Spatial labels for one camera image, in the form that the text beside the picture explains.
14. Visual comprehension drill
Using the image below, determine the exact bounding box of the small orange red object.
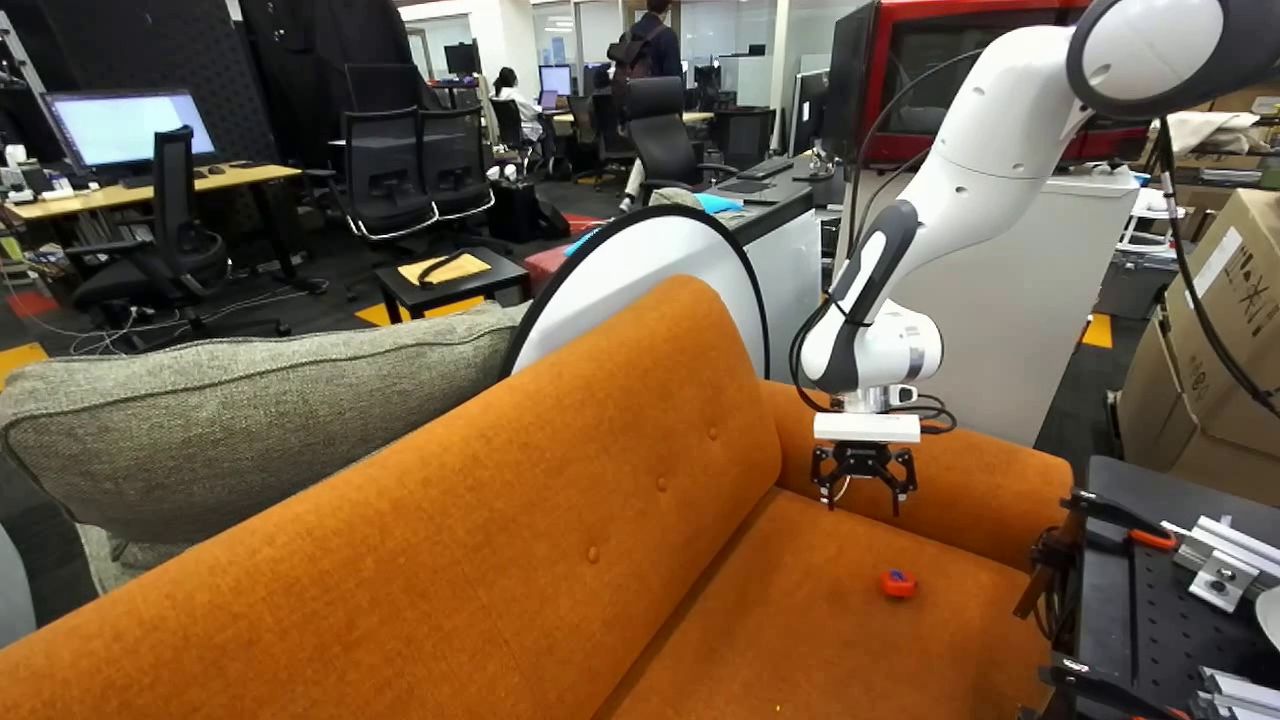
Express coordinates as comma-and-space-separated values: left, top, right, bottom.
879, 569, 919, 602

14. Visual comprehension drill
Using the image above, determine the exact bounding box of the computer monitor on desk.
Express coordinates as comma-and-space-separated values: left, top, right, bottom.
49, 90, 217, 172

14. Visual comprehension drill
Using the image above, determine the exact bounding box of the wooden office desk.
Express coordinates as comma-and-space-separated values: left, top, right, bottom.
0, 166, 302, 224

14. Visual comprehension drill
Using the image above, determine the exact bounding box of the black office chair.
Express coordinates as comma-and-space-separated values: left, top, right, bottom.
71, 123, 228, 309

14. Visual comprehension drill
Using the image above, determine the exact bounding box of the black mounting plate with clamps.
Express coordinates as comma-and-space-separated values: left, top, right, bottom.
1037, 455, 1280, 720

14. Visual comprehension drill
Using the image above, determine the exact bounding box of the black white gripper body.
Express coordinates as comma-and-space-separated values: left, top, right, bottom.
810, 411, 922, 484

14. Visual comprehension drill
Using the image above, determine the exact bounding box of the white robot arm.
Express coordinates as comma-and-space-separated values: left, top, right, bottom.
788, 0, 1280, 507

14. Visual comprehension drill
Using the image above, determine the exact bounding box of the large cardboard box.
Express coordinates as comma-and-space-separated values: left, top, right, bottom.
1115, 188, 1280, 506

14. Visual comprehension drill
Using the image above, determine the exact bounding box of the grey cushion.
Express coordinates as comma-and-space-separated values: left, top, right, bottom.
0, 305, 523, 545

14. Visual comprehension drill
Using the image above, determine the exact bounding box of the red black microwave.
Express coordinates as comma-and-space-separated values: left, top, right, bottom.
821, 0, 1086, 166

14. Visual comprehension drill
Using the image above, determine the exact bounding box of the small black side table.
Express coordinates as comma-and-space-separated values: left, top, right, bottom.
377, 248, 529, 326

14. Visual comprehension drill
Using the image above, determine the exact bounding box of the orange fabric sofa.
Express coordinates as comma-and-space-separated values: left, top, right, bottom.
0, 281, 1070, 720

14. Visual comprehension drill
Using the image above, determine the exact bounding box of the round white reflector disc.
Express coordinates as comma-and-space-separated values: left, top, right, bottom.
503, 203, 772, 376

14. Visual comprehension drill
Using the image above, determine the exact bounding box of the white cabinet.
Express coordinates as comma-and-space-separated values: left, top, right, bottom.
817, 166, 1144, 447

